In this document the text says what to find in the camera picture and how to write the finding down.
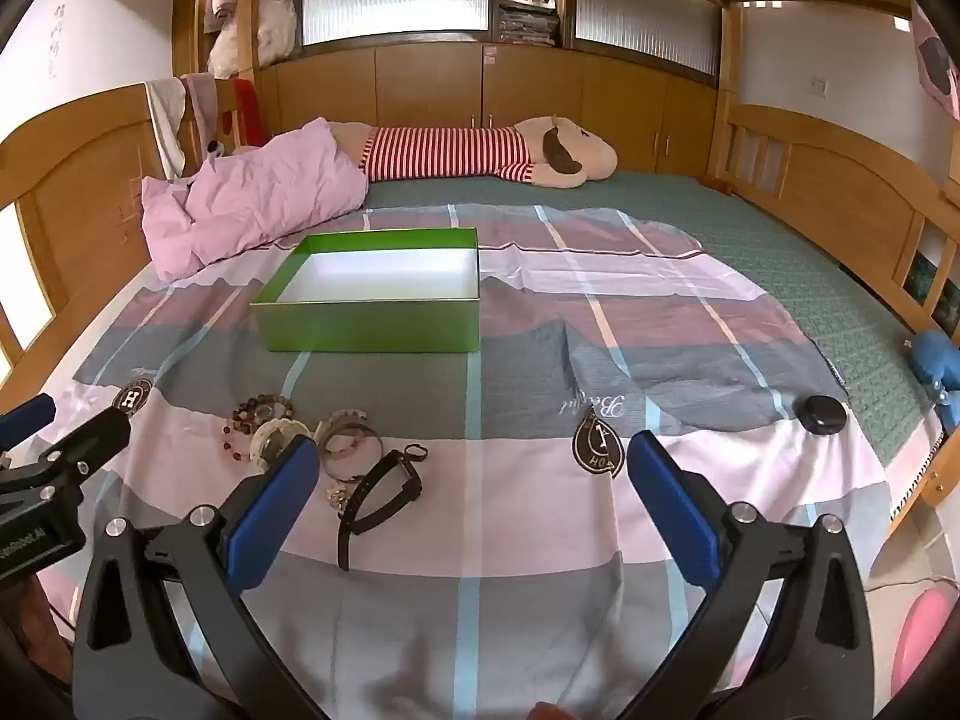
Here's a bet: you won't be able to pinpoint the red hanging cloth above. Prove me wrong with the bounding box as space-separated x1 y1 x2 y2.
231 77 267 147

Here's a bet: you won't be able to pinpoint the red beaded bracelet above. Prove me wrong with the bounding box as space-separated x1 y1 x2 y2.
221 424 256 466

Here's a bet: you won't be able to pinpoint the white bagged bedding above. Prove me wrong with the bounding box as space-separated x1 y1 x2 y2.
255 0 301 65

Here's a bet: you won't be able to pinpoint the narrow frosted glass window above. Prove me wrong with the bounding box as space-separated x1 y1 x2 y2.
574 0 721 76

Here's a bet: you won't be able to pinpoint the plaid bedsheet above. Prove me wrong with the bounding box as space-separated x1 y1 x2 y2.
30 202 946 720

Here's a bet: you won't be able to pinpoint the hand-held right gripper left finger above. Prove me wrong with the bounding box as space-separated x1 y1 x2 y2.
71 431 323 720

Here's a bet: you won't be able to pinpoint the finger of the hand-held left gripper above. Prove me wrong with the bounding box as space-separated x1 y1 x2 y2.
41 409 132 477
0 392 57 451

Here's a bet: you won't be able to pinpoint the wooden headboard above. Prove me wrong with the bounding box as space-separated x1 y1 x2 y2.
0 82 218 391

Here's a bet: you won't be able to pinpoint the pink hanging garment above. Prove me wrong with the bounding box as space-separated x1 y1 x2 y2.
180 73 218 158

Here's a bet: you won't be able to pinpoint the striped plush toy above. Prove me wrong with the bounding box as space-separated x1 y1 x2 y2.
330 116 620 190

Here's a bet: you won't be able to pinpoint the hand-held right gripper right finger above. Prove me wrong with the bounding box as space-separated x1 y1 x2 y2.
626 427 878 720

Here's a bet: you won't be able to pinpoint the pink round stool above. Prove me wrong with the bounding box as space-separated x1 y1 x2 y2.
896 589 960 698

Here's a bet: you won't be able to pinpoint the silver metal bangle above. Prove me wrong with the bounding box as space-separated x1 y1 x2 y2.
319 424 387 481

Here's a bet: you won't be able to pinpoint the green cardboard box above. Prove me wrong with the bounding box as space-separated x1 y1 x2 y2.
250 227 481 353

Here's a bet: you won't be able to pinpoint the black hair clip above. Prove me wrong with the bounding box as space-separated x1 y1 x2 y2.
336 444 430 572

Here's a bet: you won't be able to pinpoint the white cloth bundle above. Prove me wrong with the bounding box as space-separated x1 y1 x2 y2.
208 15 250 80

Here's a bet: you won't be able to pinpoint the small hair accessory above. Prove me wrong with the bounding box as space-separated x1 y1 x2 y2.
229 394 293 428

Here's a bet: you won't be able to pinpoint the wall poster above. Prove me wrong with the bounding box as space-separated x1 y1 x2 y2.
907 0 960 121

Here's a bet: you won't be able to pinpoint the wooden footboard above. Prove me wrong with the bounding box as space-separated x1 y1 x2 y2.
709 101 960 338

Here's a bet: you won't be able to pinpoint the white hanging garment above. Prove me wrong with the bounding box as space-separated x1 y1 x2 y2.
146 77 188 177

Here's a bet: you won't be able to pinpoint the stack of magazines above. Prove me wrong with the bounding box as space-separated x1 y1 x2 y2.
496 0 562 50

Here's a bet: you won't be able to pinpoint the wooden wall cabinets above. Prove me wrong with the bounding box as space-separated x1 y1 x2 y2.
255 41 721 177

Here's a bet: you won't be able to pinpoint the blue plush toy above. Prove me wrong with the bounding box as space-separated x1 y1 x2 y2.
907 330 960 428

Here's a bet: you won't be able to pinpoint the pink pillow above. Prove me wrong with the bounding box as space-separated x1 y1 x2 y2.
141 118 370 282

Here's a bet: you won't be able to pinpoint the green mattress cover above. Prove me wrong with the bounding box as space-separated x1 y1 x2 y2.
364 169 946 466

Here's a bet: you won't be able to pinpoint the white bangle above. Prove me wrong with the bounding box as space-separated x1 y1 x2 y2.
247 420 312 473

